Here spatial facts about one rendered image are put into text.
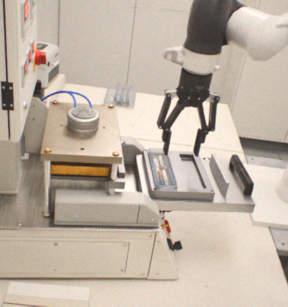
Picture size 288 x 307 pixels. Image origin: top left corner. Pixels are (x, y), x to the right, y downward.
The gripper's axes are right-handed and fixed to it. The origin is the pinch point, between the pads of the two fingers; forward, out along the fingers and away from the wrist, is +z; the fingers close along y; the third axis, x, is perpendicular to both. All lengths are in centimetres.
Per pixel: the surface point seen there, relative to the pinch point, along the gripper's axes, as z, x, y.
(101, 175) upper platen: 4.1, -9.5, -21.4
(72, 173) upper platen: 3.9, -9.3, -28.1
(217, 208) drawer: 12.5, -10.9, 9.3
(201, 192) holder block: 8.1, -9.8, 4.3
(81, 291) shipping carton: 23.8, -27.1, -25.0
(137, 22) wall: 28, 244, 23
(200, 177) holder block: 8.8, -2.0, 6.3
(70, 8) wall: 25, 253, -30
